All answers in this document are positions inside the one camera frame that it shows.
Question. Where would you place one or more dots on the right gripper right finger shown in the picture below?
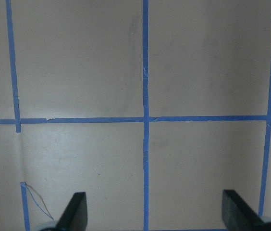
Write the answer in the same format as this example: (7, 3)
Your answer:
(237, 215)

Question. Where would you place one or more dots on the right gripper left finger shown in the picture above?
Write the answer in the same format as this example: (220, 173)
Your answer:
(74, 217)

